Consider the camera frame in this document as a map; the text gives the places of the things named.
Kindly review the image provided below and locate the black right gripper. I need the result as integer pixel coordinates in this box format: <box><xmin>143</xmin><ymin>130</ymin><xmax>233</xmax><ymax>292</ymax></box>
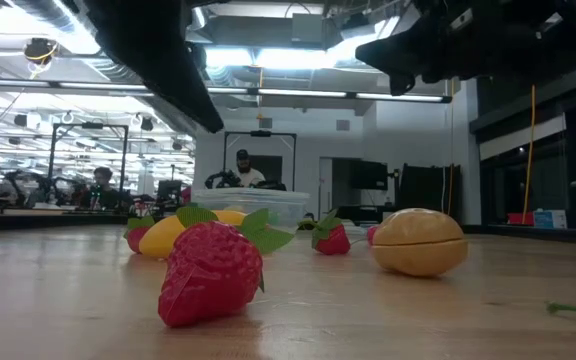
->
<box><xmin>355</xmin><ymin>0</ymin><xmax>562</xmax><ymax>97</ymax></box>

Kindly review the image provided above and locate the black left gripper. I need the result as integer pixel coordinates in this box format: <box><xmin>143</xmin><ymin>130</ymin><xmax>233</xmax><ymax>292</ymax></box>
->
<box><xmin>83</xmin><ymin>0</ymin><xmax>225</xmax><ymax>134</ymax></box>

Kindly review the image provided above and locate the yellow toy banana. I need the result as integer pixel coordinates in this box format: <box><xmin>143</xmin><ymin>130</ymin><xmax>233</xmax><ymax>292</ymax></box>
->
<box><xmin>138</xmin><ymin>209</ymin><xmax>248</xmax><ymax>260</ymax></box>

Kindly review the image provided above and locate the red toy strawberry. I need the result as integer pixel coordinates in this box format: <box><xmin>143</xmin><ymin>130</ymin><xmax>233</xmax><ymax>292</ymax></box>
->
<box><xmin>156</xmin><ymin>204</ymin><xmax>296</xmax><ymax>329</ymax></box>
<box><xmin>121</xmin><ymin>207</ymin><xmax>162</xmax><ymax>255</ymax></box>
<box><xmin>296</xmin><ymin>208</ymin><xmax>353</xmax><ymax>256</ymax></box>

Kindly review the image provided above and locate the tan toy potato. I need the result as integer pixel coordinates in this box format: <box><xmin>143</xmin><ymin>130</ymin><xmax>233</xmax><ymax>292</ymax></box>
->
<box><xmin>370</xmin><ymin>207</ymin><xmax>469</xmax><ymax>279</ymax></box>

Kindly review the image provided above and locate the clear plastic tupperware container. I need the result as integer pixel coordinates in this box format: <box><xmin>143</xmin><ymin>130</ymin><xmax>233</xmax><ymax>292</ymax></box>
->
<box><xmin>191</xmin><ymin>187</ymin><xmax>313</xmax><ymax>229</ymax></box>

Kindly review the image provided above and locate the small distant black monitor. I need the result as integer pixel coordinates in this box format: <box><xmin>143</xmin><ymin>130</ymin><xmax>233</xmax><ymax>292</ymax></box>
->
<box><xmin>156</xmin><ymin>179</ymin><xmax>183</xmax><ymax>201</ymax></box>

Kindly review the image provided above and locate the grey ceiling unit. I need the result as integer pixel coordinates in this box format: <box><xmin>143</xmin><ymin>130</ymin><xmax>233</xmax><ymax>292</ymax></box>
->
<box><xmin>290</xmin><ymin>12</ymin><xmax>325</xmax><ymax>45</ymax></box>

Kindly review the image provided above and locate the person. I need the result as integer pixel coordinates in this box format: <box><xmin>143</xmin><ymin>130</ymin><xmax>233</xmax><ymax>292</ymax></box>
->
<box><xmin>80</xmin><ymin>166</ymin><xmax>129</xmax><ymax>210</ymax></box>
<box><xmin>232</xmin><ymin>148</ymin><xmax>268</xmax><ymax>189</ymax></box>

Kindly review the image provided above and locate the white ceiling light strip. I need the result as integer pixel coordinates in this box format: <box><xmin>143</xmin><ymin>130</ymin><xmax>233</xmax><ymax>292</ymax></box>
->
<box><xmin>0</xmin><ymin>77</ymin><xmax>452</xmax><ymax>104</ymax></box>

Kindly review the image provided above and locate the black standing panel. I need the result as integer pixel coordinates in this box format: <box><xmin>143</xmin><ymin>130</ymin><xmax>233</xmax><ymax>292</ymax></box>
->
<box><xmin>398</xmin><ymin>163</ymin><xmax>462</xmax><ymax>224</ymax></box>

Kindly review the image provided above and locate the blue white box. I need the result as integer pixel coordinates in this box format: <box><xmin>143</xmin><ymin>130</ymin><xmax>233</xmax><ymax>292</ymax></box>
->
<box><xmin>533</xmin><ymin>209</ymin><xmax>568</xmax><ymax>230</ymax></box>

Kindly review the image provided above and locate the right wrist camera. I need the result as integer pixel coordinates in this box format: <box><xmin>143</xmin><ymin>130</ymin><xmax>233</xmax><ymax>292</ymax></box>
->
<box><xmin>447</xmin><ymin>5</ymin><xmax>475</xmax><ymax>30</ymax></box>

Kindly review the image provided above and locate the black distant rig frame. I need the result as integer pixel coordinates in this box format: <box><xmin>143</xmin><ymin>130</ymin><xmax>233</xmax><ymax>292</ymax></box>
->
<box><xmin>222</xmin><ymin>130</ymin><xmax>298</xmax><ymax>194</ymax></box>
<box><xmin>47</xmin><ymin>122</ymin><xmax>130</xmax><ymax>197</ymax></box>

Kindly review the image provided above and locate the black wall screen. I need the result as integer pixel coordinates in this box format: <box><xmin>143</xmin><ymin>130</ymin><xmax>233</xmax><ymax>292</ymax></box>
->
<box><xmin>350</xmin><ymin>160</ymin><xmax>389</xmax><ymax>191</ymax></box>

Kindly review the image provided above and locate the ceiling cable reel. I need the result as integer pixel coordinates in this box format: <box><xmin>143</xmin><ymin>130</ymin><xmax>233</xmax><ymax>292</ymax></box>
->
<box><xmin>22</xmin><ymin>37</ymin><xmax>59</xmax><ymax>66</ymax></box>

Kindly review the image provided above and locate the yellow hanging cable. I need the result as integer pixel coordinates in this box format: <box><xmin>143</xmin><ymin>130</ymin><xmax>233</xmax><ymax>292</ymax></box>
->
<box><xmin>521</xmin><ymin>84</ymin><xmax>538</xmax><ymax>225</ymax></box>

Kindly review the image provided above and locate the black aluminium table frame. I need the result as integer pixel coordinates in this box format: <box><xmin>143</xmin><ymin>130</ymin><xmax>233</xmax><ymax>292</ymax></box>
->
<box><xmin>0</xmin><ymin>208</ymin><xmax>576</xmax><ymax>247</ymax></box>

